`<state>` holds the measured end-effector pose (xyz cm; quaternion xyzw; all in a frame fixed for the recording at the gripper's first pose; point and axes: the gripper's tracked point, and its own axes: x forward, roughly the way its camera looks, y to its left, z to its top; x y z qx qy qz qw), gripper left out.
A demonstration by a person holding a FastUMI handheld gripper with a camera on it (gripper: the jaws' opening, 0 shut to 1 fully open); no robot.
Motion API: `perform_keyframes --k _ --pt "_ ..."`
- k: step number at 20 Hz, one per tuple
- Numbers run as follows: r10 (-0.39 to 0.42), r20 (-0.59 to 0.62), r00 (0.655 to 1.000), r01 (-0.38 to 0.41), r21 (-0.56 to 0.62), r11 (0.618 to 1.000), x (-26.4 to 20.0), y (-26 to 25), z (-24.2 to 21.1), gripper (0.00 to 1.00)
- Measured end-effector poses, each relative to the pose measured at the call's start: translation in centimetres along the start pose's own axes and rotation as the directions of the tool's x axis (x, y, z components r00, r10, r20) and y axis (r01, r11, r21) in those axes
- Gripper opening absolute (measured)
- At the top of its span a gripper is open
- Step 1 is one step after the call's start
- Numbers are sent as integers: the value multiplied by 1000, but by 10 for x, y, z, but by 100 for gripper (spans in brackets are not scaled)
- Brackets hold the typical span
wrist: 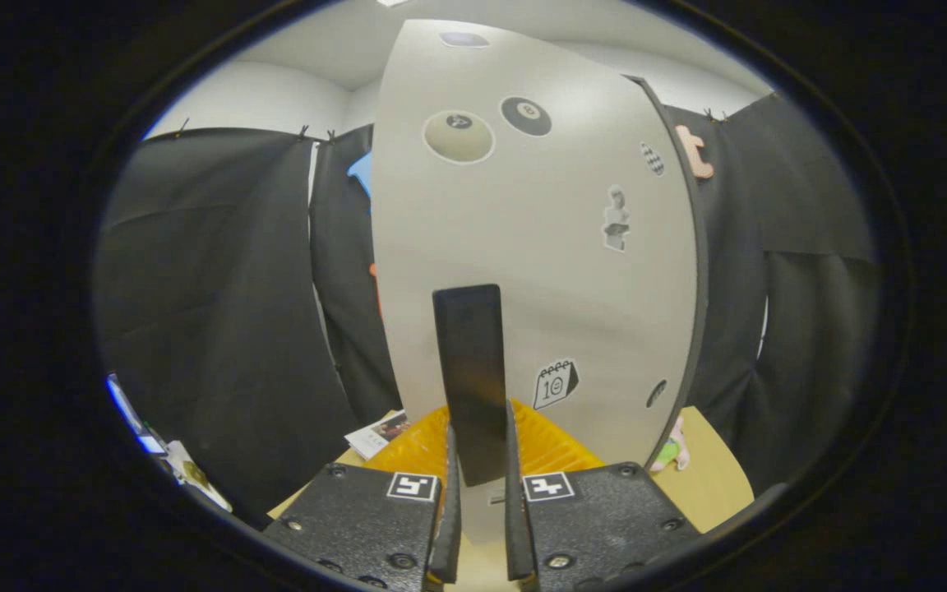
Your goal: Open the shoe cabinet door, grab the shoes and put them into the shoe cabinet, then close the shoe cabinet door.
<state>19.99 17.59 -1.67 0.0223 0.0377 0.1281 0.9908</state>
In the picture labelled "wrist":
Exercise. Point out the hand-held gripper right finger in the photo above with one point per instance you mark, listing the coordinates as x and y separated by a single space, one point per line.
517 526

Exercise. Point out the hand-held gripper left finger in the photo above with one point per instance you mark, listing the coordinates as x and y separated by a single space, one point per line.
447 526

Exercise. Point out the white shoe cabinet door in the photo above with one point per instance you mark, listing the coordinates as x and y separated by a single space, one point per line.
556 271

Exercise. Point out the grey shoe cabinet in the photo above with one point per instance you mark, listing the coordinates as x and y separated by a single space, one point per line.
701 279

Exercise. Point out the white book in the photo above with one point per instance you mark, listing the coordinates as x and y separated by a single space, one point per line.
375 436

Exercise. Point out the green plush toy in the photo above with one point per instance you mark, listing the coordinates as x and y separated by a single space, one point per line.
669 450

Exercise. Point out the white device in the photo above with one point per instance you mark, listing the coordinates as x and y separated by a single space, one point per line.
194 477

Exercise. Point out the black backdrop cloth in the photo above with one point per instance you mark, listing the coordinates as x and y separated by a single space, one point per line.
210 312

